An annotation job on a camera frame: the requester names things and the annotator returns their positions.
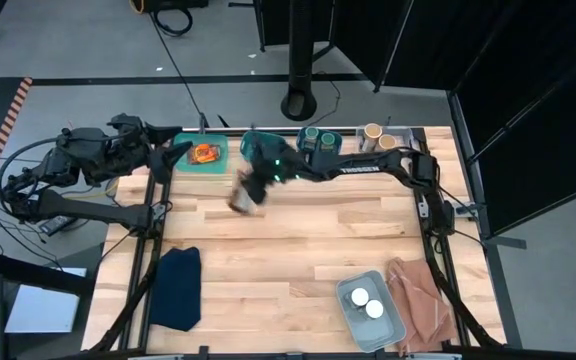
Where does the small teal plastic bin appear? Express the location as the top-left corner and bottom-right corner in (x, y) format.
(239, 129), (289, 164)

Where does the long black floor cable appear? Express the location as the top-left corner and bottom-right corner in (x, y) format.
(147, 12), (210, 129)

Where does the turquoise translucent tray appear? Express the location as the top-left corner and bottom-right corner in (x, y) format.
(172, 131), (230, 176)

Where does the coiled black cable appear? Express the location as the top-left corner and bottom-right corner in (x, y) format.
(151, 6), (194, 38)

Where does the clear plastic bin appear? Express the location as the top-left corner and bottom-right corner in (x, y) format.
(355, 123), (417, 161)

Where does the black curtain panel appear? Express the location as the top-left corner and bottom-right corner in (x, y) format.
(328, 0), (415, 95)
(251, 0), (337, 54)
(381, 0), (576, 237)

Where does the gold-lid spice jar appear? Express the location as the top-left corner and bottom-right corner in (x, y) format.
(362, 122), (384, 153)
(377, 133), (399, 154)

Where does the black equipment case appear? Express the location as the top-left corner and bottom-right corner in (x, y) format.
(128, 0), (210, 14)

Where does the white-lid spice jar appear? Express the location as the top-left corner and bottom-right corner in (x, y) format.
(364, 298), (386, 322)
(349, 286), (371, 311)

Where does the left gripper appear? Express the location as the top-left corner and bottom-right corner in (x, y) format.
(107, 113), (194, 185)

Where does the black power adapter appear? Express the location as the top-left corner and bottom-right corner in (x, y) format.
(38, 214), (77, 238)

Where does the navy blue cloth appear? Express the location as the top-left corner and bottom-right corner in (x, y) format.
(147, 245), (203, 333)

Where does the grey table stand leg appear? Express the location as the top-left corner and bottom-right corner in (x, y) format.
(481, 233), (528, 350)

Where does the black tower pole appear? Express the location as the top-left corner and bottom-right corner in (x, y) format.
(279, 0), (318, 122)

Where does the dark side desk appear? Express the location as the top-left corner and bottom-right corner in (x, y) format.
(0, 247), (105, 360)

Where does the grey plastic bin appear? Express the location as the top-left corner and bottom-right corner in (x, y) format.
(335, 269), (408, 354)

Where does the blue plastic bin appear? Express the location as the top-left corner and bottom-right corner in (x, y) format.
(295, 125), (344, 157)

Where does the white board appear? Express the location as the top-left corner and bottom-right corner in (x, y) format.
(3, 266), (88, 335)

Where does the green-lid spice jar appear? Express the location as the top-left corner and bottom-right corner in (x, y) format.
(302, 125), (321, 152)
(319, 130), (338, 154)

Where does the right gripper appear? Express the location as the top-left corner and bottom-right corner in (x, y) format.
(237, 141), (302, 207)

